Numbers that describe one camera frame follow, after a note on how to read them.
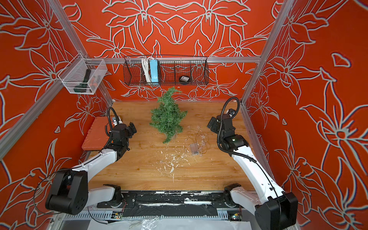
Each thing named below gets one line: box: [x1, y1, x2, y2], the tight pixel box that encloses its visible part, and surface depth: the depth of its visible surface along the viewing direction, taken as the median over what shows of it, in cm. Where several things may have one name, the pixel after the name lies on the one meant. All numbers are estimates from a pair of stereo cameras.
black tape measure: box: [179, 75, 191, 82], surface depth 97 cm
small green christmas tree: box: [149, 87, 188, 144], surface depth 77 cm
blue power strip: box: [149, 59, 159, 83], surface depth 91 cm
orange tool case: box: [81, 116, 114, 151], surface depth 94 cm
